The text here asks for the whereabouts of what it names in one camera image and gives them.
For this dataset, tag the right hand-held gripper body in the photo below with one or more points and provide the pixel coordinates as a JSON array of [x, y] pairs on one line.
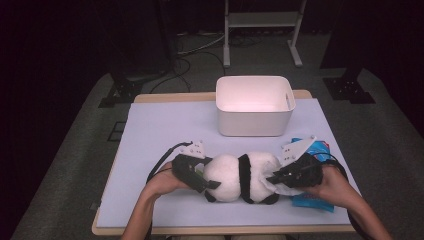
[[306, 173]]

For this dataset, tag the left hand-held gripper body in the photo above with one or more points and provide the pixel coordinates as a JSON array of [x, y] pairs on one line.
[[183, 170]]

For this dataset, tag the white wet wipe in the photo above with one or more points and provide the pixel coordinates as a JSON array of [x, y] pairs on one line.
[[286, 190]]

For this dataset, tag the panda plush toy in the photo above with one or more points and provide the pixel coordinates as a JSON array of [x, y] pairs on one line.
[[226, 176]]

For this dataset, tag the blue wet wipe packet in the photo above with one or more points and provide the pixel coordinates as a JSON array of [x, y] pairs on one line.
[[313, 201]]

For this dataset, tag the white plastic bin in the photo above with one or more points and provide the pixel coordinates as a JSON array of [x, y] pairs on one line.
[[253, 123]]

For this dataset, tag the person's left hand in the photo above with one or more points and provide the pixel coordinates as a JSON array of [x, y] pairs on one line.
[[165, 180]]

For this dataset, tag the person's right hand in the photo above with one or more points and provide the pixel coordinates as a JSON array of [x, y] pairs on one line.
[[333, 183]]

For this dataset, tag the lavender table mat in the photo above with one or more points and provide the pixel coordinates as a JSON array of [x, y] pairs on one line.
[[200, 213]]

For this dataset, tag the light wooden table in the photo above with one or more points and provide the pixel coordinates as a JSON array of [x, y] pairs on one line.
[[173, 97]]

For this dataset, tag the black stand base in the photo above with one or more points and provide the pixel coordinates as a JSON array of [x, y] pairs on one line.
[[348, 90], [121, 91]]

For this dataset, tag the white metal stand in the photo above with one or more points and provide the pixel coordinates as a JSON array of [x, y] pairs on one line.
[[261, 19]]

